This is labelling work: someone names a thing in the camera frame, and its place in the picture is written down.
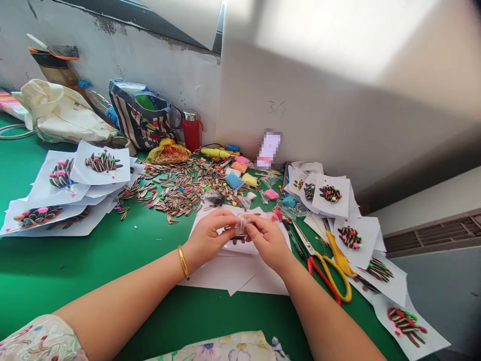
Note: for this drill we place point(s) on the clear water bottle blue cap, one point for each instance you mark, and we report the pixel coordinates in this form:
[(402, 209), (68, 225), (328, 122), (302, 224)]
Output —
[(98, 100)]

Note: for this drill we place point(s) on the empty clear plastic wrapper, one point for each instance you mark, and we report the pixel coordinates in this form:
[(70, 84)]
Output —
[(269, 180)]

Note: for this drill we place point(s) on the blue clay packet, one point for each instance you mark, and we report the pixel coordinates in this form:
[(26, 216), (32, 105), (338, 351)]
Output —
[(289, 202), (233, 181)]

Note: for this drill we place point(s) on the dark seed hedgehog craft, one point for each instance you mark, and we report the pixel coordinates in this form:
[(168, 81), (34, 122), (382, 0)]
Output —
[(237, 237)]

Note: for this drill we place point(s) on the person's body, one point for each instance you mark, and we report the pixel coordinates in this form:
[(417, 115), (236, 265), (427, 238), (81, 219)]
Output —
[(225, 348)]

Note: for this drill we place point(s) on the cream canvas bag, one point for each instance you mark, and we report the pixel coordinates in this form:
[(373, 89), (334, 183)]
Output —
[(62, 113)]

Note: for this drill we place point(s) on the grey wall vent grille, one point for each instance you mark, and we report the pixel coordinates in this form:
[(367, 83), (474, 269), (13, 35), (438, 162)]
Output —
[(432, 234)]

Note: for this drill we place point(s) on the colourful striped packets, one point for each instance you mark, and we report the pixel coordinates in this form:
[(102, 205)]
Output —
[(8, 103)]

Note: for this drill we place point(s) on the dark tumbler orange lid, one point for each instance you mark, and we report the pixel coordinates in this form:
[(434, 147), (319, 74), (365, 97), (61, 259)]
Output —
[(52, 64)]

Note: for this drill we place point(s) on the yellow clay packet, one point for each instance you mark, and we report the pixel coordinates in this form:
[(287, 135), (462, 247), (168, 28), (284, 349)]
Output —
[(250, 179)]

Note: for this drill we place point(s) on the person's right hand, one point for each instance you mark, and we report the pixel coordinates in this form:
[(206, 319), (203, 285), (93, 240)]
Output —
[(272, 246)]

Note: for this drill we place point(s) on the pile of hedgehog craft sheets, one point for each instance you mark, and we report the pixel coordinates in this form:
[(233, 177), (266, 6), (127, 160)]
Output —
[(353, 240), (71, 188)]

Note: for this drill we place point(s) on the small clear plastic packet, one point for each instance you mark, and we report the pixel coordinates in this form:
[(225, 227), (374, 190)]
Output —
[(242, 222)]

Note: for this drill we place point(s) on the yellow glue gun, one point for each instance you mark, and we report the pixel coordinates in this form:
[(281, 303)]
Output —
[(215, 152)]

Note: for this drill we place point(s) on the pink clay packet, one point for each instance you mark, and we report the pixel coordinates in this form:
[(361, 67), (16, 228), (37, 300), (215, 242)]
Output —
[(242, 160), (270, 194)]

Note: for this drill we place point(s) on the black clay packet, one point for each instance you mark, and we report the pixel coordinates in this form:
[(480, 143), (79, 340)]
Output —
[(214, 197)]

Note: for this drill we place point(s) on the person's left hand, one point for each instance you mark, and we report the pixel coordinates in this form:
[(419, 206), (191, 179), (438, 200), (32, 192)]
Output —
[(204, 235)]

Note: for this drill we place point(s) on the white clay packet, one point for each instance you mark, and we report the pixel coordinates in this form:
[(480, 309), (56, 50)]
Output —
[(250, 195), (233, 173)]

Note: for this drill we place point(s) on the red thermos bottle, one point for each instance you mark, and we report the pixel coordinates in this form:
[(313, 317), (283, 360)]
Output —
[(191, 131)]

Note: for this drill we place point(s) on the orange clay packet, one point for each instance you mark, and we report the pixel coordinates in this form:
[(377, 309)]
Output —
[(239, 167)]

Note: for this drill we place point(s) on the yellow mesh bag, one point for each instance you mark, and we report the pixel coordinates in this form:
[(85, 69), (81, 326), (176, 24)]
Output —
[(167, 151)]

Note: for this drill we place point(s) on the small blue plastic tool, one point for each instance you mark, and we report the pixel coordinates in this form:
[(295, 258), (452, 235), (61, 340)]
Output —
[(233, 148)]

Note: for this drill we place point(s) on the pile of striped sunflower seeds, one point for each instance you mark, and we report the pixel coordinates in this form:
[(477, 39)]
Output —
[(180, 188)]

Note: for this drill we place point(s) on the striped patterned tote bag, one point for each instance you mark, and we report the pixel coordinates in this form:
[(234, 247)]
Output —
[(144, 120)]

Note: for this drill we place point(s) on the stack of blank white sheets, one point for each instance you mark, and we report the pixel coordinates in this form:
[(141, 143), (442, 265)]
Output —
[(225, 270)]

